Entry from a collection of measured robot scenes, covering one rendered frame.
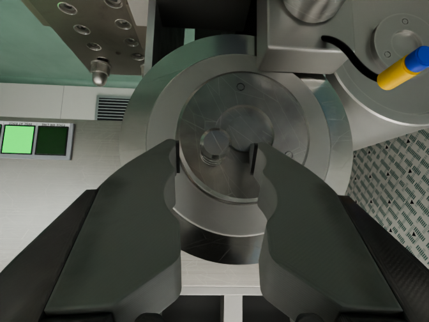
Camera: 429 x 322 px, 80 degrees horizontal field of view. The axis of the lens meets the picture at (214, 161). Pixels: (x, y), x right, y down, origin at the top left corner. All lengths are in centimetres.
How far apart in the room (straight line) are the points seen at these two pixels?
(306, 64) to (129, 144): 12
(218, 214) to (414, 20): 20
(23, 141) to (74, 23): 24
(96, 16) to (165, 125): 32
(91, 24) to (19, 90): 320
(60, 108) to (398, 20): 327
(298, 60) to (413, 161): 18
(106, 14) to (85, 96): 287
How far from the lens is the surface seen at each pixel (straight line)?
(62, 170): 55
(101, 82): 56
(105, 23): 47
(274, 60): 17
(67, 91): 340
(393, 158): 33
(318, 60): 17
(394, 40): 24
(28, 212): 58
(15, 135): 60
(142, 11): 23
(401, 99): 23
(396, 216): 32
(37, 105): 349
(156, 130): 16
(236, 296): 53
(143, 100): 17
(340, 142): 18
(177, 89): 17
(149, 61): 19
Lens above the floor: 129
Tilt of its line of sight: 9 degrees down
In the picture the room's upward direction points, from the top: 179 degrees counter-clockwise
